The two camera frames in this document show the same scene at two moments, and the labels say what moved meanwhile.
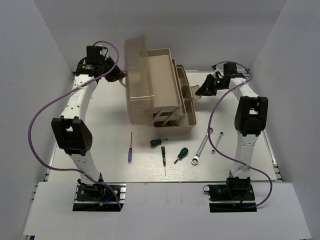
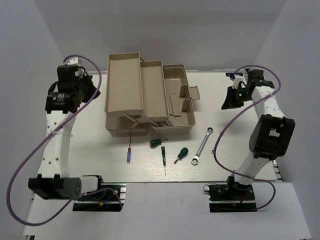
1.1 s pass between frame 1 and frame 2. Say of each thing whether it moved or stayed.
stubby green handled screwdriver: stayed
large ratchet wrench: stayed
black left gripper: moved
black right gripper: moved
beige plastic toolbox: moved
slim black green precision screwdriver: stayed
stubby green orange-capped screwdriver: stayed
